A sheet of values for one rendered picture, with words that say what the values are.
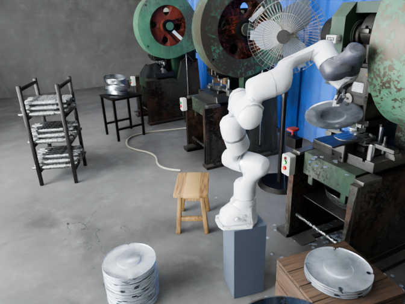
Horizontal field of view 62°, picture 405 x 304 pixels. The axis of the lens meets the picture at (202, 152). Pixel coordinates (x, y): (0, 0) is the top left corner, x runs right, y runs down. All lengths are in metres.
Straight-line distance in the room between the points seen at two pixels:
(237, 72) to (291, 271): 1.91
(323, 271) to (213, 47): 1.99
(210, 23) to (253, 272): 1.95
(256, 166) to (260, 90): 0.39
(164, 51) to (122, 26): 3.58
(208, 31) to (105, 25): 5.28
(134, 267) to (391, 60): 1.54
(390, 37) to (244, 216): 1.00
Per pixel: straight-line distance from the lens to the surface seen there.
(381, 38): 1.57
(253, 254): 1.88
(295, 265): 1.74
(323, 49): 1.52
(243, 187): 1.68
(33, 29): 7.89
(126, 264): 1.94
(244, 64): 3.12
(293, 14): 2.66
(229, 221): 1.75
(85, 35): 7.96
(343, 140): 2.05
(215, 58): 2.97
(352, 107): 1.87
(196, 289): 2.09
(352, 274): 1.70
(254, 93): 1.38
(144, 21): 4.51
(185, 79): 5.03
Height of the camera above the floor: 1.47
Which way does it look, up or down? 23 degrees down
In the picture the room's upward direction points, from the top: 2 degrees counter-clockwise
